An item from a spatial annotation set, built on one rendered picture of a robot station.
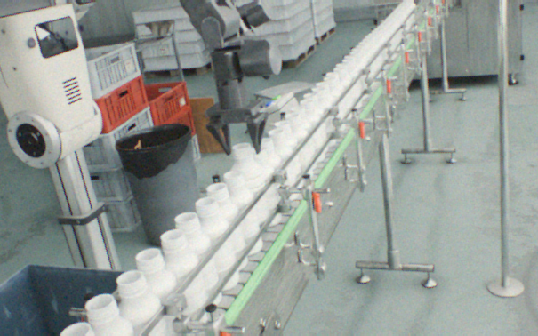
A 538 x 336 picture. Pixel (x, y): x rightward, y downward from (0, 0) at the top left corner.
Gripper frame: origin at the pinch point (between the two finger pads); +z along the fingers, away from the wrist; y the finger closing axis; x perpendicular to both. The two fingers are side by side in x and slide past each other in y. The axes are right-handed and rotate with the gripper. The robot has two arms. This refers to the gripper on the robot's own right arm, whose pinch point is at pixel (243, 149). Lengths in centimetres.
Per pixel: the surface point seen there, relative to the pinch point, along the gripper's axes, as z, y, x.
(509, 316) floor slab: 119, 49, 116
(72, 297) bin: 32, -46, -9
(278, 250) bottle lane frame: 20.4, 5.2, -3.2
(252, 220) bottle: 11.6, 2.8, -7.1
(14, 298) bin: 29, -57, -15
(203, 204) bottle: 3.6, -1.2, -17.0
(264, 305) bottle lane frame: 26.2, 5.0, -13.6
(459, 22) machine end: 55, 12, 475
